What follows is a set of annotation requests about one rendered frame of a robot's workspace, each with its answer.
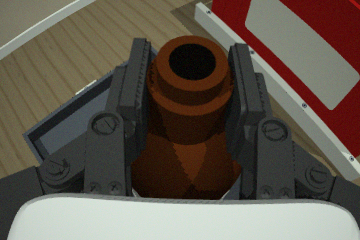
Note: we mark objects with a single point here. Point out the brown glass bottle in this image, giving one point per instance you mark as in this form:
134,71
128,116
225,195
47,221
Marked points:
189,87

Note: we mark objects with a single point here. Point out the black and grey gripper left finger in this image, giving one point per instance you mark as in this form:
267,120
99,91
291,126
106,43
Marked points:
99,160

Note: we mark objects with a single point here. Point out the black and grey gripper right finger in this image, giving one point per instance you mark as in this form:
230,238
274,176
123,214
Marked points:
281,169

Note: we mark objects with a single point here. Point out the red plastic crate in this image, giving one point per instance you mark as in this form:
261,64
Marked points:
314,45

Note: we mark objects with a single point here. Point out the grey flat tray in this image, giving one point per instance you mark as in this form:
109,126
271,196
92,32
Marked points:
71,120

